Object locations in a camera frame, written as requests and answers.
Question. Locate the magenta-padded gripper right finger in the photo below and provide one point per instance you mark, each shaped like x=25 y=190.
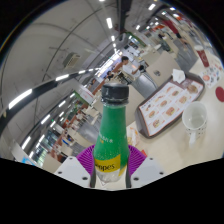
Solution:
x=145 y=170

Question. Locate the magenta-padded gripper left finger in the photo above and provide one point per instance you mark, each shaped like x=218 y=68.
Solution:
x=75 y=170

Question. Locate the green drink bottle black cap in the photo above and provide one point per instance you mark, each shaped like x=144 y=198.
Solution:
x=111 y=133

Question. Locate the clear food bag with fries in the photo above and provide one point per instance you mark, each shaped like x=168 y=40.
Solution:
x=133 y=136

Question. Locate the printed paper tray liner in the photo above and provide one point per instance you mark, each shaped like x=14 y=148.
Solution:
x=166 y=106

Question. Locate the white dotted mug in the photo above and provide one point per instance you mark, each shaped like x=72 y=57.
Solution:
x=195 y=121

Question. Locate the fried food piece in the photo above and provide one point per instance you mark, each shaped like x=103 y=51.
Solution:
x=192 y=88

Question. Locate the crumpled white napkin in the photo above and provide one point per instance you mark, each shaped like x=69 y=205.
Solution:
x=178 y=76

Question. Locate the person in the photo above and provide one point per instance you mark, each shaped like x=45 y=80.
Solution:
x=109 y=75
x=128 y=68

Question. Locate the group of beige chairs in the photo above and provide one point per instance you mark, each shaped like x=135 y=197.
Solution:
x=160 y=68

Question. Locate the ceiling air conditioner unit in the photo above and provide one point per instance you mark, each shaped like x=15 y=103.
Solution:
x=72 y=60

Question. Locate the colourful sticker sheet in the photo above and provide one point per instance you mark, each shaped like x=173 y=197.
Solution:
x=210 y=76

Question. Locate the group of ceiling lights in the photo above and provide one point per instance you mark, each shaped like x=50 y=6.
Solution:
x=109 y=22

